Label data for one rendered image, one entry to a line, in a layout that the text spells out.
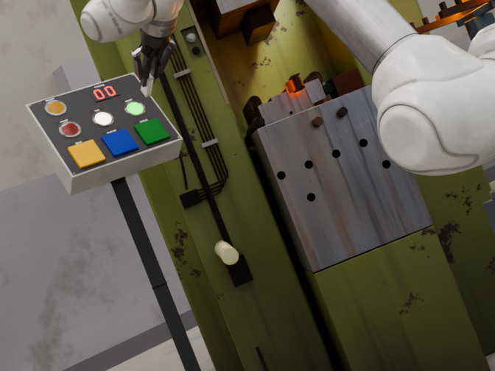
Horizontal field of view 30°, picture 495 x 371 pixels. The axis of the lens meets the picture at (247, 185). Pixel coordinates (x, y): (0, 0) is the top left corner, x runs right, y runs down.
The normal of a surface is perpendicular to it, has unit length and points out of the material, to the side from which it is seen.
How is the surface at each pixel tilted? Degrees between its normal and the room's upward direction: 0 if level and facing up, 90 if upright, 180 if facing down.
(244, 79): 90
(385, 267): 90
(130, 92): 60
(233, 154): 90
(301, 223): 90
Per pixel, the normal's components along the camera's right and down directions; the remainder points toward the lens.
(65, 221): 0.53, -0.21
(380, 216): 0.07, -0.03
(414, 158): -0.73, 0.31
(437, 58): 0.13, -0.61
